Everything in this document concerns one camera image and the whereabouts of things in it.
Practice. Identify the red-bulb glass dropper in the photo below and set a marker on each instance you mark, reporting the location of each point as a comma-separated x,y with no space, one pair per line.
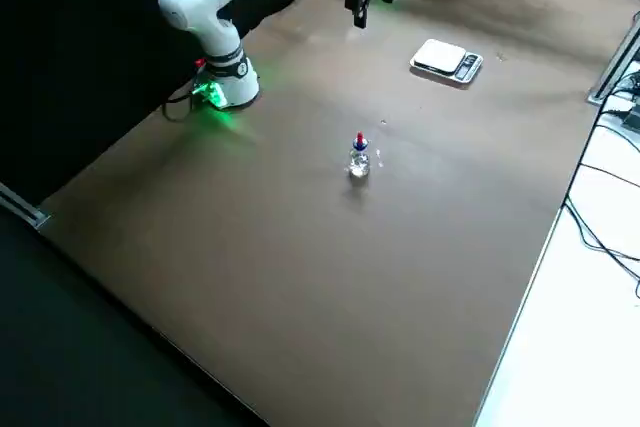
359,137

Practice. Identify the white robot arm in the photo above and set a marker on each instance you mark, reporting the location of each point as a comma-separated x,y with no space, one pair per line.
200,12

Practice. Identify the white electronic balance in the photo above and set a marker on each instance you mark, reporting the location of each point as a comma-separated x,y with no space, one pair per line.
440,54

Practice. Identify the blue-capped glass dropper bottle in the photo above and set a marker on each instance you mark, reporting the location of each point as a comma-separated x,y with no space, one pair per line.
359,164

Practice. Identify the dark adapter box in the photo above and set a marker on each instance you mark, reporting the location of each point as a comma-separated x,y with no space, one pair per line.
632,117

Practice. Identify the white bench surface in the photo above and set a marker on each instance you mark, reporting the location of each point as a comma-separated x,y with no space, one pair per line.
575,297

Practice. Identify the aluminium profile rail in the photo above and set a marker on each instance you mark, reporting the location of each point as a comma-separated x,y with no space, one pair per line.
25,207
612,62

